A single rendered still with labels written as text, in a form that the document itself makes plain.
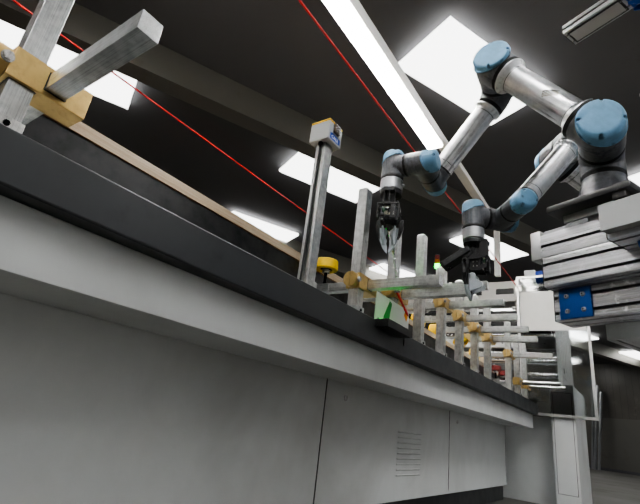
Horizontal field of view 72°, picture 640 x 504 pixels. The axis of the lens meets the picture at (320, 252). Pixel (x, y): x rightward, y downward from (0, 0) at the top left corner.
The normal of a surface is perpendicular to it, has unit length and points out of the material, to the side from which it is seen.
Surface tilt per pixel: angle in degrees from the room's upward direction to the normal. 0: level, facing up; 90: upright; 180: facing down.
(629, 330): 90
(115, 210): 90
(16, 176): 90
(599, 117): 96
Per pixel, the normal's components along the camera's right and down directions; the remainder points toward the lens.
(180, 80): 0.52, -0.25
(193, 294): 0.82, -0.11
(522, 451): -0.56, -0.36
